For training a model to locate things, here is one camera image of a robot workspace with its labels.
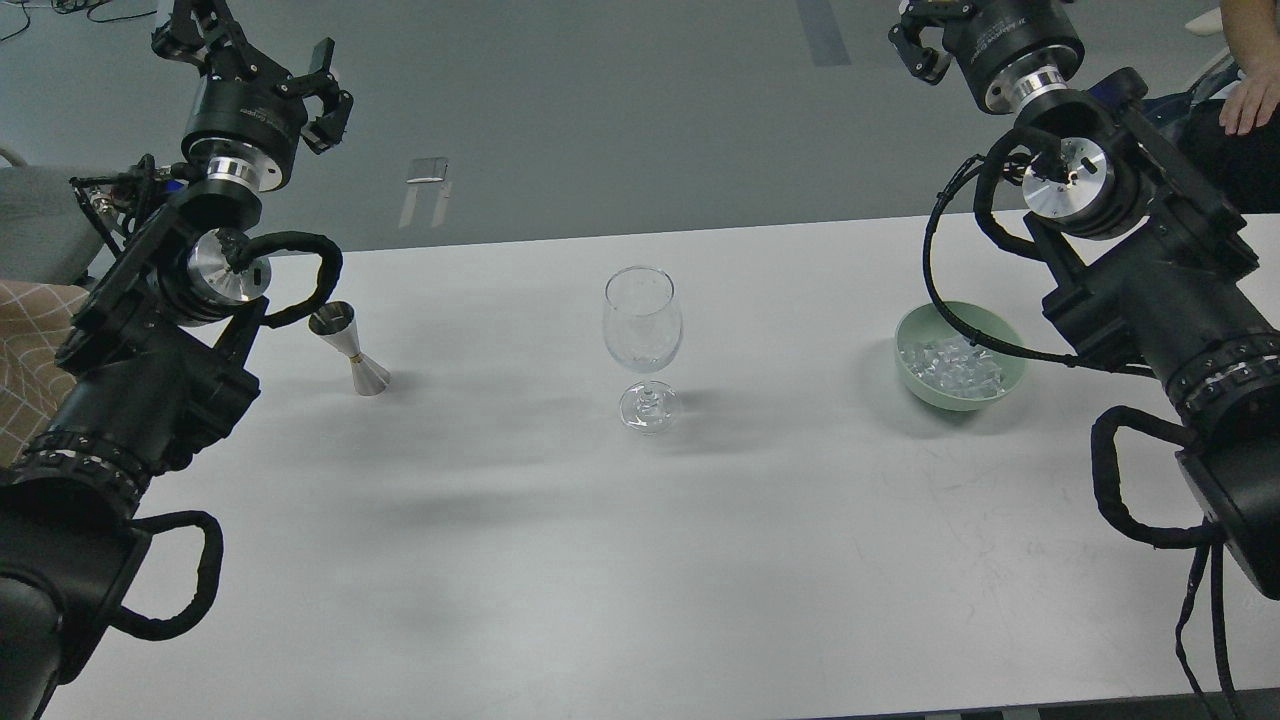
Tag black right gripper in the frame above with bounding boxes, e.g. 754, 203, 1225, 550
888, 1, 1085, 113

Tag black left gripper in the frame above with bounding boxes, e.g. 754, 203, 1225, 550
152, 1, 355, 192

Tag steel double jigger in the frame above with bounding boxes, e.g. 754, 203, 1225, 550
307, 301, 390, 397

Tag clear ice cubes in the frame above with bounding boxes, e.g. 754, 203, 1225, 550
899, 334, 1009, 400

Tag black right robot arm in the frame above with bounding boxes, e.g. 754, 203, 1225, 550
888, 1, 1277, 719

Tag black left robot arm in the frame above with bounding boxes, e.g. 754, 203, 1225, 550
1, 1, 355, 719

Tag clear wine glass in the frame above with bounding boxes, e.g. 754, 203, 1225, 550
602, 265, 684, 436

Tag bystander hand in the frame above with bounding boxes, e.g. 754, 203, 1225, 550
1219, 67, 1279, 136

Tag grey chair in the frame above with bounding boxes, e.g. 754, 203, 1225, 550
1, 145, 102, 284

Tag green bowl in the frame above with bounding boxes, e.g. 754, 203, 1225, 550
893, 304, 1028, 413

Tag checkered brown cushion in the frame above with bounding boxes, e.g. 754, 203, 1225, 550
1, 281, 88, 468

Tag black floor cables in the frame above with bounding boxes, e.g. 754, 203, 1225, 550
0, 0, 161, 44

